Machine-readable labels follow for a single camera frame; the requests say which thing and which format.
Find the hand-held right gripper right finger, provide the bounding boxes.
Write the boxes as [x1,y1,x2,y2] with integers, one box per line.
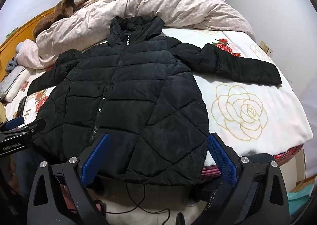
[207,133,290,225]

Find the white floral bed sheet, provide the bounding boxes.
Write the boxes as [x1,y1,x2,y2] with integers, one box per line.
[5,27,313,176]

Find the blue-grey small cloth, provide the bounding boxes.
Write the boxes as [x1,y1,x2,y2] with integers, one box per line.
[6,58,20,72]

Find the teal box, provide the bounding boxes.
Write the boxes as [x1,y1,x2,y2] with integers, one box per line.
[288,175,317,213]

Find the black cable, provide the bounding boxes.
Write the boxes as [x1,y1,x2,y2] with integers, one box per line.
[105,182,171,225]

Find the wall socket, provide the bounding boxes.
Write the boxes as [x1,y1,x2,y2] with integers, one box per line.
[259,40,274,58]

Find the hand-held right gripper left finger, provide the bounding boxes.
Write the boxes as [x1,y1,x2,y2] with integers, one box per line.
[27,133,112,225]

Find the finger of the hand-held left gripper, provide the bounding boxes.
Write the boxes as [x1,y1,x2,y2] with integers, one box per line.
[0,116,25,131]
[23,118,47,138]

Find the wooden headboard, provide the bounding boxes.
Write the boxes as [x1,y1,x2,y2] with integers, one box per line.
[0,6,61,82]

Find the black phone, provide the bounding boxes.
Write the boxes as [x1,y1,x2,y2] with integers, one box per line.
[17,96,27,118]

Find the pink crumpled duvet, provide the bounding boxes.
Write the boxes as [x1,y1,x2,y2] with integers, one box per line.
[16,0,257,70]

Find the black puffer jacket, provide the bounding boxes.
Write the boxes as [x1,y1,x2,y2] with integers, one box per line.
[27,15,283,186]

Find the brown plush toy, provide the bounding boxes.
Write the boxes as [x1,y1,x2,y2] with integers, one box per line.
[32,0,86,39]

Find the folded grey white cloths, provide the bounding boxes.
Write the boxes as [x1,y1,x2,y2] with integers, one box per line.
[0,65,29,103]

